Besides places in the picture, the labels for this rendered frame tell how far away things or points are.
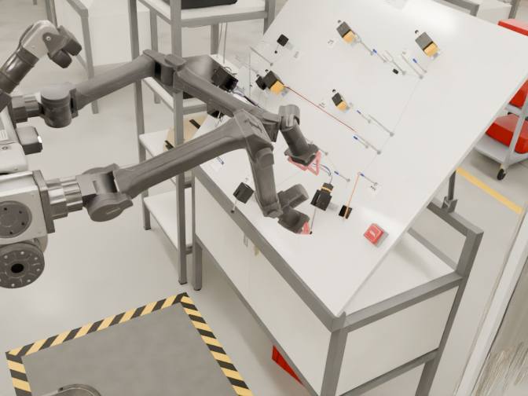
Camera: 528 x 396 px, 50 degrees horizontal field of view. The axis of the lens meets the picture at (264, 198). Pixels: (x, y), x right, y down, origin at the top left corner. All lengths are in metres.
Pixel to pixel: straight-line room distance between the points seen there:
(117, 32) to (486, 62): 3.50
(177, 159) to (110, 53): 3.69
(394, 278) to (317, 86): 0.78
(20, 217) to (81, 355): 1.71
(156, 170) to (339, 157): 0.90
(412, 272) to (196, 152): 1.15
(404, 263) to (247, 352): 1.00
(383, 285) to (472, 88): 0.74
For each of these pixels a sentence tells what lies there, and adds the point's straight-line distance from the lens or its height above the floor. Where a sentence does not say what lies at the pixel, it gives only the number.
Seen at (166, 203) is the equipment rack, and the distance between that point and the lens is 3.40.
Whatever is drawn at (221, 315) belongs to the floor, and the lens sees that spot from 3.03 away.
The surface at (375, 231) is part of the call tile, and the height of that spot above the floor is 1.12.
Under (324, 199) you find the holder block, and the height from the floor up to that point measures 1.13.
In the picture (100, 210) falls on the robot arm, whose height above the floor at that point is 1.43.
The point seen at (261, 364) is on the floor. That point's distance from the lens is 2.83.
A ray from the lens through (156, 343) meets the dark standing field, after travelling 2.92.
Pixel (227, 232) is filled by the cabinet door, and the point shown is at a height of 0.64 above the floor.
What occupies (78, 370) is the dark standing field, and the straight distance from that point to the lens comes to 2.87.
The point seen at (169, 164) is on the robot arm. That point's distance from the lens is 1.29.
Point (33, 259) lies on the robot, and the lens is 1.64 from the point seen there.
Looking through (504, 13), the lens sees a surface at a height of 0.73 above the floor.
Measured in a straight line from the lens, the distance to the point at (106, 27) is 4.87.
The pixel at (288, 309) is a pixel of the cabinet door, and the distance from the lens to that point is 2.19.
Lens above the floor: 2.17
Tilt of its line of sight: 34 degrees down
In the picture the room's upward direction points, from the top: 4 degrees clockwise
